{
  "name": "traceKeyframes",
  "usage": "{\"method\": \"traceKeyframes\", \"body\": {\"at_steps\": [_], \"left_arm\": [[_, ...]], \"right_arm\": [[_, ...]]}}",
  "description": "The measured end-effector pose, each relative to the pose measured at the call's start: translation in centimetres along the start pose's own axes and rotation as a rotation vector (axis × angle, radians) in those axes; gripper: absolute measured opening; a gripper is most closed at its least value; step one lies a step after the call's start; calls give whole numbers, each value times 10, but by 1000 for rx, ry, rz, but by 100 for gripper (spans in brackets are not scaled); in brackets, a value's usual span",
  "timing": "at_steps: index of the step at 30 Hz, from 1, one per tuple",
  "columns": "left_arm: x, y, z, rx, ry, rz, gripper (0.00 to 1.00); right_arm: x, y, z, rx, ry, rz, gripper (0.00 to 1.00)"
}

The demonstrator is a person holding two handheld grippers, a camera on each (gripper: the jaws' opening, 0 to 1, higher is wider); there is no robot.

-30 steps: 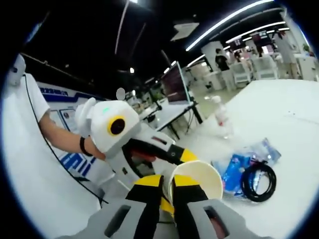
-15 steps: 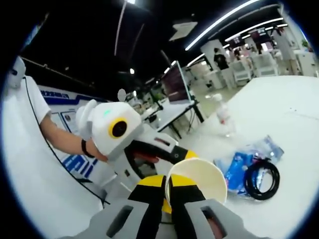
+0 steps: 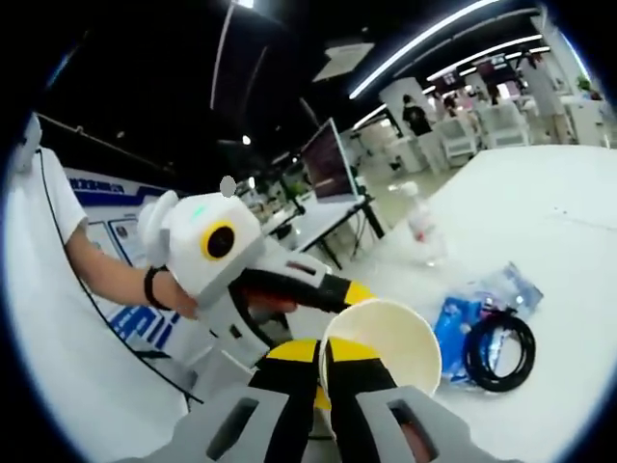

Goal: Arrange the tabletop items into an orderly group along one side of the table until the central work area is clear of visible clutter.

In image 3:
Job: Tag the person's white shirt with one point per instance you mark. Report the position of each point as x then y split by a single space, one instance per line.
48 202

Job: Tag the potted green plant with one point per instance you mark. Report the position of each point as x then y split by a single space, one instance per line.
584 83

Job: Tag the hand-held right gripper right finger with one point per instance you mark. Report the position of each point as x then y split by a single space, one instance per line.
356 386

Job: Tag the person's left hand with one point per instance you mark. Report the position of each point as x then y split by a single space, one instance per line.
180 301

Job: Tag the black wristband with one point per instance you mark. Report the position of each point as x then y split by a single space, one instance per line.
153 289

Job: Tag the computer monitor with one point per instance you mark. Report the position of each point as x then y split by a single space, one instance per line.
330 164

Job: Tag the white blue sign board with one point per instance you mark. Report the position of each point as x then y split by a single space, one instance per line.
120 231

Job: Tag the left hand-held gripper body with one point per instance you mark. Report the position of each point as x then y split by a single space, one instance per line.
193 251

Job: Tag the clear water bottle red label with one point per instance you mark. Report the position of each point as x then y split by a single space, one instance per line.
424 226

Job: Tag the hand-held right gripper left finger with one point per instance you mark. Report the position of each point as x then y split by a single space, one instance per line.
289 386

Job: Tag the ceiling air vent panel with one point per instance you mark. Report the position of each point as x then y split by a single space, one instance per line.
344 60

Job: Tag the clear bag with blue print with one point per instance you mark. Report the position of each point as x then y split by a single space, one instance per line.
518 284

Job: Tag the long ceiling light strip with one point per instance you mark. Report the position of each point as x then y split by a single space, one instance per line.
424 43

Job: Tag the desk with black legs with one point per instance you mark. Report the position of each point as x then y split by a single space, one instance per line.
328 219

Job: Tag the white table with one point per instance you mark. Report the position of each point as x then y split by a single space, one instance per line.
530 217

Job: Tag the floral paper cup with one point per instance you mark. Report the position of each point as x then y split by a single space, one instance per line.
385 328

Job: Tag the blue plastic packet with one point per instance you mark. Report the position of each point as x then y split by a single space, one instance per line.
453 328

